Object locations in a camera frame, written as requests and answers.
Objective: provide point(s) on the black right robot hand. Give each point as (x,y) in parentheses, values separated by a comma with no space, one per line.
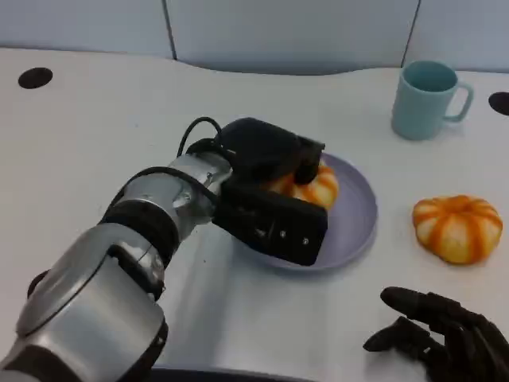
(473,350)

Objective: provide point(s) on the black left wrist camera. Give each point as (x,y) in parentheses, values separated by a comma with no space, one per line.
(286,231)

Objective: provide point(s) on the pale green mug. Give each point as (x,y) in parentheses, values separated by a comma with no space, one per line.
(417,109)

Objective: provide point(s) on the lilac round plate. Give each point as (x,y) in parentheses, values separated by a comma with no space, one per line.
(352,223)

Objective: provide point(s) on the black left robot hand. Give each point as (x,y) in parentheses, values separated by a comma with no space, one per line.
(262,147)

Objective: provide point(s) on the orange and white bread roll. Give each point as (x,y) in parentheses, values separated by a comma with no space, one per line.
(322,191)
(457,231)

